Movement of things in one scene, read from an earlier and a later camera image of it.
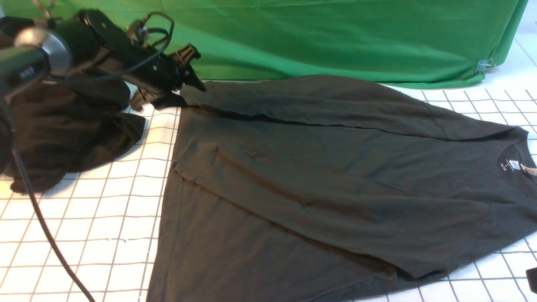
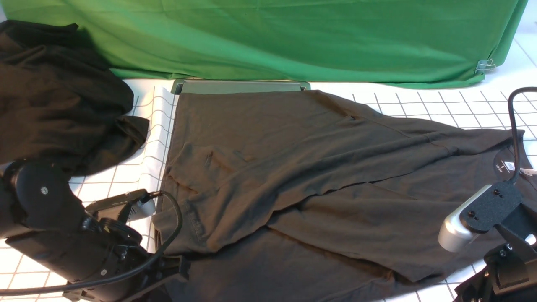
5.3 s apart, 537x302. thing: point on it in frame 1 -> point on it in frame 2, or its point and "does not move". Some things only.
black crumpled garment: [50, 128] does not move
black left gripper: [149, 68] -> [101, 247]
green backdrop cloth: [414, 42] does not move
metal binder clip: [484, 65] does not move
